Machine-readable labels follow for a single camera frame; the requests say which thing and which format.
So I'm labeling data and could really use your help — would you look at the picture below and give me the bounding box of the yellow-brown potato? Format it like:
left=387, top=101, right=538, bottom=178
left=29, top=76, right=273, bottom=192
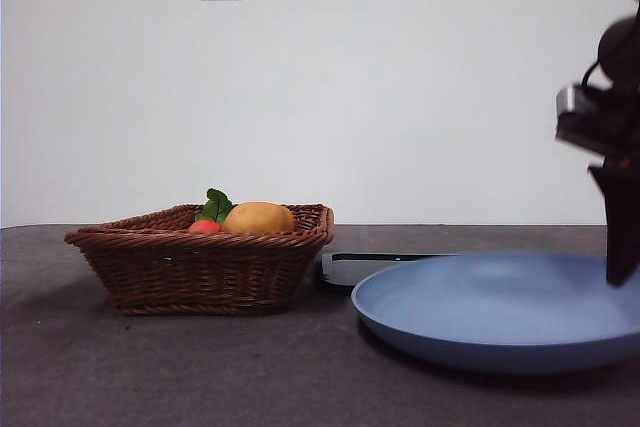
left=222, top=201, right=296, bottom=236

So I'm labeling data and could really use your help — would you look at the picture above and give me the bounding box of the light blue plate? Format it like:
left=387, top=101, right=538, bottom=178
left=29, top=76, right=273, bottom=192
left=351, top=251, right=640, bottom=375

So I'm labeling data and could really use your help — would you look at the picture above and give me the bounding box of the dark green cutting board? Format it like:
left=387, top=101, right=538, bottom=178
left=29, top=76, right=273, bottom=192
left=319, top=251, right=464, bottom=291

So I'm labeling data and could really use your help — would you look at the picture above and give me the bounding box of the red carrot with green leaves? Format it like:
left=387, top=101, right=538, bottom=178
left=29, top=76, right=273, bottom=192
left=188, top=188, right=235, bottom=234

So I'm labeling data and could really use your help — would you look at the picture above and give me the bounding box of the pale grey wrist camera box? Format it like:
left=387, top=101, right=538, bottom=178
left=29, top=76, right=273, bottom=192
left=554, top=85, right=609, bottom=117

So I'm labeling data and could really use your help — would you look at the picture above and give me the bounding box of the brown wicker basket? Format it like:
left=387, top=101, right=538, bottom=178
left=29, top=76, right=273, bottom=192
left=63, top=203, right=335, bottom=317

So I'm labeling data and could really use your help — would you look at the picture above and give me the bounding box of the black camera cable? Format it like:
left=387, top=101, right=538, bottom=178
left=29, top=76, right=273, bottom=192
left=578, top=61, right=609, bottom=94

